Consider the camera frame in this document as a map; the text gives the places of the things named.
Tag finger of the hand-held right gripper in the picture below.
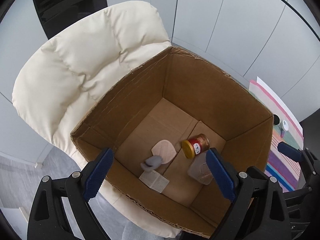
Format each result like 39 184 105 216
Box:
277 141 318 180

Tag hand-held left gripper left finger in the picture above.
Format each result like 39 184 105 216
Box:
27 148 114 240

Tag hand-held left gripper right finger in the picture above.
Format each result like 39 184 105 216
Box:
205 148 292 240

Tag translucent square plastic container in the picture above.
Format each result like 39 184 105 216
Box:
187 152 214 185

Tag red can with gold lid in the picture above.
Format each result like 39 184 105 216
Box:
182 133 210 159

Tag small grey object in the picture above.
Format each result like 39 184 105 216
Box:
140 155 163 172

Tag small beige carton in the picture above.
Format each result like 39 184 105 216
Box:
139 170 169 193

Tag pink rounded pad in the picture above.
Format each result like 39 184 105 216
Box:
151 139 176 164

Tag brown cardboard box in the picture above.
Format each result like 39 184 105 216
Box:
70 46 274 239

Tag striped colourful mat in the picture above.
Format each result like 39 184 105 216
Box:
249 79 304 193

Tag cream padded chair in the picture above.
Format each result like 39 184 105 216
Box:
12 1 182 238

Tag dark glass panel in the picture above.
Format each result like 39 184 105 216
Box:
30 0 109 40

